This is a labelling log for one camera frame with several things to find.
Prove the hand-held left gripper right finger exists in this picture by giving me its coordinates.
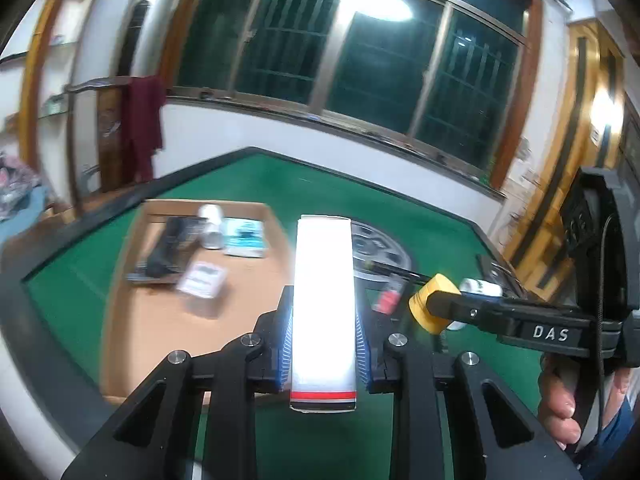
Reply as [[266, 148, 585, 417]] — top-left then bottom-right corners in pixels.
[[352, 307, 583, 480]]

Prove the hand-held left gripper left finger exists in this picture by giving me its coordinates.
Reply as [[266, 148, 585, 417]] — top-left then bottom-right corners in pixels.
[[60, 285, 296, 480]]

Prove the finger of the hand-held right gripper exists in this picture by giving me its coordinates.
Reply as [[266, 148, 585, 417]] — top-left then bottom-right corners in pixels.
[[427, 290, 506, 336]]

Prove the long white box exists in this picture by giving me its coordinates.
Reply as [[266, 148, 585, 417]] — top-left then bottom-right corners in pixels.
[[289, 214, 360, 413]]

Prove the clear plastic box red item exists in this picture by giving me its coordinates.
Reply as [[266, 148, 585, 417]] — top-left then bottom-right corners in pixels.
[[374, 280, 407, 314]]

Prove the cardboard box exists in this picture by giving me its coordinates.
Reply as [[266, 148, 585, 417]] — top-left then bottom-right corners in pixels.
[[100, 199, 301, 408]]

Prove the person's right forearm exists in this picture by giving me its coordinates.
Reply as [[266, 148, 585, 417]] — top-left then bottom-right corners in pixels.
[[582, 395, 640, 468]]

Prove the person's right hand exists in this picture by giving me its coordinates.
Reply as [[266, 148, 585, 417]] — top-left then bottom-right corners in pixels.
[[539, 357, 638, 453]]

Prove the white bottle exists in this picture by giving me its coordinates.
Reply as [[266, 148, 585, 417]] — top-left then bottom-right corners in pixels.
[[447, 277, 502, 332], [197, 203, 224, 250]]

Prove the black pen green end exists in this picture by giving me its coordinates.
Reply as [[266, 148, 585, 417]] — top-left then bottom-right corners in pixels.
[[364, 260, 433, 281]]

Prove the round table control panel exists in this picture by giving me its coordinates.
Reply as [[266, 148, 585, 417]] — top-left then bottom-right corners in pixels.
[[350, 219, 415, 288]]

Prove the small white box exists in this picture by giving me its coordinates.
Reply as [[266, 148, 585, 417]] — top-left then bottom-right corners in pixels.
[[176, 262, 228, 300]]

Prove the gold black striped door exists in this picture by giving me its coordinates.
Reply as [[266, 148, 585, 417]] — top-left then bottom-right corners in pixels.
[[505, 20, 626, 286]]

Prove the teal white packet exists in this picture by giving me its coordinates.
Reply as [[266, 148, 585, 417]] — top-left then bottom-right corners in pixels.
[[223, 217, 266, 258]]

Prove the black packet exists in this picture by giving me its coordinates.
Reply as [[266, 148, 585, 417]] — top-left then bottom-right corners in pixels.
[[127, 216, 206, 286]]

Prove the barred window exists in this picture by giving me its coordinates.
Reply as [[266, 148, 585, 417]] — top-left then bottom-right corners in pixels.
[[165, 0, 543, 191]]

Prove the maroon cloth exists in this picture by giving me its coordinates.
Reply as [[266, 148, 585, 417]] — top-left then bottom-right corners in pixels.
[[122, 75, 167, 183]]

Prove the wooden chair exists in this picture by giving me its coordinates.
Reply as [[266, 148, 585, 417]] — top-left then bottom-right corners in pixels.
[[65, 75, 166, 211]]

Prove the pile of clothes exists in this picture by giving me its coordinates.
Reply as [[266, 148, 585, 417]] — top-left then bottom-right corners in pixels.
[[0, 150, 51, 241]]

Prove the silver standing air conditioner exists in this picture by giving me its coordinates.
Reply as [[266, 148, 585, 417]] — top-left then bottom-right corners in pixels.
[[110, 0, 183, 86]]

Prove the wooden wall shelf unit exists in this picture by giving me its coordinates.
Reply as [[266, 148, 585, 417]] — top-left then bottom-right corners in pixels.
[[0, 0, 116, 161]]

